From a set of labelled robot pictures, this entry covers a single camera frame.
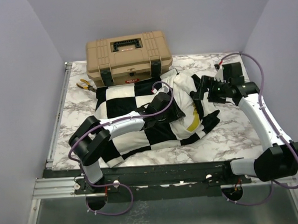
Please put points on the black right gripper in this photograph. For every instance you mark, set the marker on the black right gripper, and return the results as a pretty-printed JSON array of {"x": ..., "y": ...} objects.
[{"x": 199, "y": 94}]

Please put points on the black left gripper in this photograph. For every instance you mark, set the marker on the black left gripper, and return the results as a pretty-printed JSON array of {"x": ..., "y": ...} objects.
[{"x": 175, "y": 113}]

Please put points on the white pillow yellow edge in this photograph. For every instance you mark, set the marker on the white pillow yellow edge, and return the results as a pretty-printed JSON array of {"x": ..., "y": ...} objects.
[{"x": 182, "y": 86}]

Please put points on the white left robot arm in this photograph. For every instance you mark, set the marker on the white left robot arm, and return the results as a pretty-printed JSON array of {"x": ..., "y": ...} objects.
[{"x": 91, "y": 139}]

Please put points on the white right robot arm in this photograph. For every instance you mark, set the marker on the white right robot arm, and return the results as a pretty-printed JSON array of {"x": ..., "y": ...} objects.
[{"x": 279, "y": 158}]

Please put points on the tan plastic toolbox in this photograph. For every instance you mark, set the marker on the tan plastic toolbox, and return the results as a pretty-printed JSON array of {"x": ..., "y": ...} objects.
[{"x": 127, "y": 59}]

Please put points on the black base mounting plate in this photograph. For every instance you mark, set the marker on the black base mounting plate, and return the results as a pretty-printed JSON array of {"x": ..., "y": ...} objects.
[{"x": 157, "y": 173}]

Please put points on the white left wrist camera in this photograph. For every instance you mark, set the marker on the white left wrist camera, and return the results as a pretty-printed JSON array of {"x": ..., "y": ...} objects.
[{"x": 163, "y": 89}]

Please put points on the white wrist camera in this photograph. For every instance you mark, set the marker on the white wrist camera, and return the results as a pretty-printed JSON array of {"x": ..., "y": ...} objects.
[
  {"x": 219, "y": 76},
  {"x": 163, "y": 89}
]

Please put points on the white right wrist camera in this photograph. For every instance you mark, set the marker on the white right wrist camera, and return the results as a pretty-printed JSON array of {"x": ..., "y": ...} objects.
[{"x": 219, "y": 76}]

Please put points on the yellow handled pliers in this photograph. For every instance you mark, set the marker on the yellow handled pliers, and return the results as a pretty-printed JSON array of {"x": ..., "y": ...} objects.
[{"x": 85, "y": 85}]

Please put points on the aluminium left side rail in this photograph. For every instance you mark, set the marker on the aluminium left side rail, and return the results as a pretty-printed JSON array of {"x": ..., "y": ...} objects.
[{"x": 55, "y": 134}]

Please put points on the aluminium rail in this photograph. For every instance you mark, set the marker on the aluminium rail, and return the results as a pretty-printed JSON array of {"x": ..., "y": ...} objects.
[
  {"x": 55, "y": 188},
  {"x": 55, "y": 134}
]

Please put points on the aluminium front rail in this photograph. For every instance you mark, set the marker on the aluminium front rail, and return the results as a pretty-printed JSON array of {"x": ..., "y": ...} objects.
[{"x": 55, "y": 188}]

